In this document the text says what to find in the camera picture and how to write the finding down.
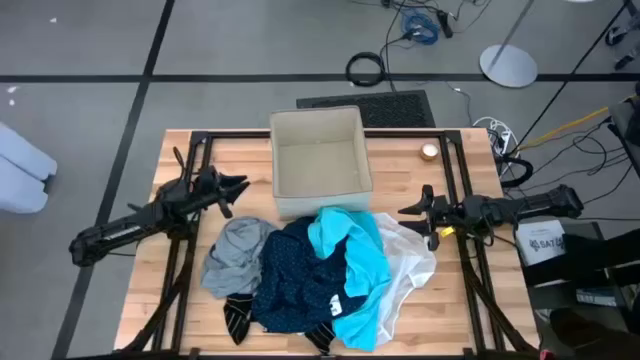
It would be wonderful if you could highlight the white cable bundle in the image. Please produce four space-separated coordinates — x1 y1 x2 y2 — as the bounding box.
472 116 524 154

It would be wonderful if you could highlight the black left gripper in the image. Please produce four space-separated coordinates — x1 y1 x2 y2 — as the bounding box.
189 166 251 220

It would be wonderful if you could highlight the black desk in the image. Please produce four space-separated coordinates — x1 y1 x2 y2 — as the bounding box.
519 219 640 360

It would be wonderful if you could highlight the yellow cable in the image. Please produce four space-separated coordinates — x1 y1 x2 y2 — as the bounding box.
517 93 640 152

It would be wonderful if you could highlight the white printed paper sign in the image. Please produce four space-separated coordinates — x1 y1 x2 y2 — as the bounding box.
514 218 569 267

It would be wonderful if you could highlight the black power strip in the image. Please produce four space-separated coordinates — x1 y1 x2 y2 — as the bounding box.
436 8 455 40

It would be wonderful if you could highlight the coiled blue cable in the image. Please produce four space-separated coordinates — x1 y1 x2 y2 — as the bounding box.
399 9 441 46

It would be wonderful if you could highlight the grey stand pole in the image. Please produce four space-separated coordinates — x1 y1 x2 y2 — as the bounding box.
487 0 537 71

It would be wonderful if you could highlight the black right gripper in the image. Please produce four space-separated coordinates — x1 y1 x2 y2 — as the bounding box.
398 184 466 252

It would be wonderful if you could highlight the round grey stand base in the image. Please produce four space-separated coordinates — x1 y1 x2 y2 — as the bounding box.
478 43 539 90

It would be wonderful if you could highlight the grey shirt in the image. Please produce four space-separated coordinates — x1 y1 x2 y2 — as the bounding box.
200 216 279 300

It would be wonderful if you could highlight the black wheeled chair base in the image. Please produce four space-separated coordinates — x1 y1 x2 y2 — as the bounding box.
604 0 640 71

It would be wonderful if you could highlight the dark grey side table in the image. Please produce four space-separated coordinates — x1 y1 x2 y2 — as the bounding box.
607 82 640 180

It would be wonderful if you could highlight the thick black cable loop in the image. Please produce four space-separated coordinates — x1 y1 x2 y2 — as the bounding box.
499 153 535 190

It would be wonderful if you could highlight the navy dotted garment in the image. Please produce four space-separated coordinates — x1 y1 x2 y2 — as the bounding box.
251 215 369 335

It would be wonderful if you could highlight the beige fabric storage box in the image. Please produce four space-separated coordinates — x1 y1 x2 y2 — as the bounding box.
269 105 374 220

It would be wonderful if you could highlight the turquoise garment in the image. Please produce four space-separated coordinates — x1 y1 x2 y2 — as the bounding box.
306 206 393 353

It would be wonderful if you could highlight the long thin black cable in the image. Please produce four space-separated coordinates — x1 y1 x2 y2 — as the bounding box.
508 2 629 151

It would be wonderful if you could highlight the black metal table frame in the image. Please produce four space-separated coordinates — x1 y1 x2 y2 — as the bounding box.
119 128 540 360

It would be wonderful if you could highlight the black floor mat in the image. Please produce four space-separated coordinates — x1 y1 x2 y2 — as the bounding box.
295 89 437 129

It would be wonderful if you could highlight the coiled black cable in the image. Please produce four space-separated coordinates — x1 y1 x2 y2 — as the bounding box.
345 51 387 88

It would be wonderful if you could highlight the teal flat box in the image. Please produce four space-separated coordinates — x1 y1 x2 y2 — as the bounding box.
574 288 619 308

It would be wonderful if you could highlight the white sheer garment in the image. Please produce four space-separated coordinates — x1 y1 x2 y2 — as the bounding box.
372 212 438 348

